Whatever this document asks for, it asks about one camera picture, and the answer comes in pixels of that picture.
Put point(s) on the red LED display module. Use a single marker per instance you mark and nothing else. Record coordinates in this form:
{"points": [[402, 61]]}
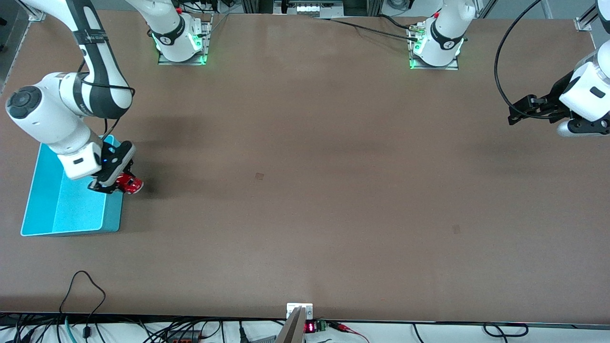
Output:
{"points": [[310, 327]]}

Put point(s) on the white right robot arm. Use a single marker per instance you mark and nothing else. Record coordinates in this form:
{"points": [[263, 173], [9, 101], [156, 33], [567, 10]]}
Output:
{"points": [[47, 119]]}

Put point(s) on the red beetle toy car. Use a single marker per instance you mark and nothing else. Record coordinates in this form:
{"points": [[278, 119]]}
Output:
{"points": [[131, 183]]}

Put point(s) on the white table edge bracket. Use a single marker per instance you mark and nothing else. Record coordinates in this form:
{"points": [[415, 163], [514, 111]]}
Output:
{"points": [[291, 308]]}

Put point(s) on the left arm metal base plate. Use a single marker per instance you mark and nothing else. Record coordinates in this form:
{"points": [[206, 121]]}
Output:
{"points": [[450, 67]]}

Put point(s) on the blue plastic box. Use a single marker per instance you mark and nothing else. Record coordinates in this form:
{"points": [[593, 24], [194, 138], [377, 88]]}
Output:
{"points": [[71, 214]]}

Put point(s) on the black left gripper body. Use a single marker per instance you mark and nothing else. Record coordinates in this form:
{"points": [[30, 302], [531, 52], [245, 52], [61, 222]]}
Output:
{"points": [[555, 96]]}

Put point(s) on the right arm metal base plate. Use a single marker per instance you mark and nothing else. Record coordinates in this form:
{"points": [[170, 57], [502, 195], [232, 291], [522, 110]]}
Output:
{"points": [[207, 47]]}

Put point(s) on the white lit device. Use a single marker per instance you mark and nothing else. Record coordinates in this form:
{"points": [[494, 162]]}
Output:
{"points": [[310, 7]]}

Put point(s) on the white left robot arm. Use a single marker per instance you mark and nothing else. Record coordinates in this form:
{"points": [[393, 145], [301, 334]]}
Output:
{"points": [[588, 90]]}

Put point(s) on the grey metal mount bar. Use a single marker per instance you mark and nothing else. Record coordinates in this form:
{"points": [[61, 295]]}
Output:
{"points": [[293, 331]]}

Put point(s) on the orange power strip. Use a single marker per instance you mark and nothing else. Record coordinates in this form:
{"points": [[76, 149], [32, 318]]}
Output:
{"points": [[183, 337]]}

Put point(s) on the aluminium corner bracket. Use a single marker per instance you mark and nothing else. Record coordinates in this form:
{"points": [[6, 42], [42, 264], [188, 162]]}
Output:
{"points": [[579, 24], [35, 14]]}

